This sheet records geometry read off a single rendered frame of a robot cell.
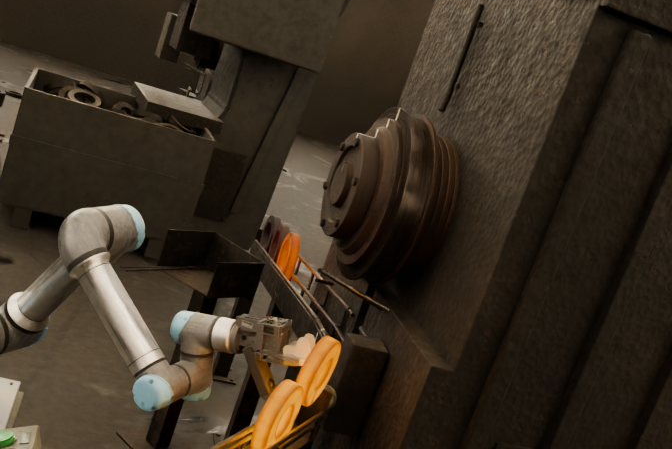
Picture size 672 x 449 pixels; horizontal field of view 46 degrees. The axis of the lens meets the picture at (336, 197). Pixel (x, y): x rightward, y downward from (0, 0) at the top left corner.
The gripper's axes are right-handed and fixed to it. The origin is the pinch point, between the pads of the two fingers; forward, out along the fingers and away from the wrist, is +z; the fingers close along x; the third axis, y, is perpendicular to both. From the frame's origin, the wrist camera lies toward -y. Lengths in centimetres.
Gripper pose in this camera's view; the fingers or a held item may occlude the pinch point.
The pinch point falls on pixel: (319, 363)
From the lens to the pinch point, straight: 171.9
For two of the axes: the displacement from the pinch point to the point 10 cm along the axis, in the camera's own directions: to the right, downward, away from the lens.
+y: 0.9, -9.9, -1.0
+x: 3.5, -0.6, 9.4
